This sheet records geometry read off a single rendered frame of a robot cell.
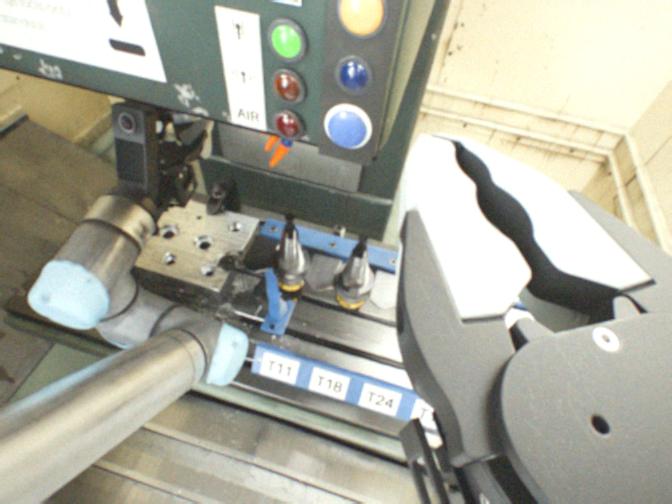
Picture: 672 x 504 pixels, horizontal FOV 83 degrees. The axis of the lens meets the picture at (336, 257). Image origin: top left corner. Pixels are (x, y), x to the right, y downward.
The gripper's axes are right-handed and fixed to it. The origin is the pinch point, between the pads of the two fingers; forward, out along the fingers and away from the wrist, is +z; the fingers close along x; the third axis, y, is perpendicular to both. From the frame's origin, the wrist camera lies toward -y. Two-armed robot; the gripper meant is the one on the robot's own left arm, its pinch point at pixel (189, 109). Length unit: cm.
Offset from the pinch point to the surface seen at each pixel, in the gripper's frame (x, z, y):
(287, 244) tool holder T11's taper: 19.8, -14.9, 9.2
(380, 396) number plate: 41, -24, 43
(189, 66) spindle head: 15.2, -21.6, -21.4
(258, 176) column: -8, 42, 56
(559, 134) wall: 88, 73, 40
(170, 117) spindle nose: 2.3, -8.3, -4.9
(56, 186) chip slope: -77, 26, 64
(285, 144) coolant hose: 17.7, -6.8, -2.7
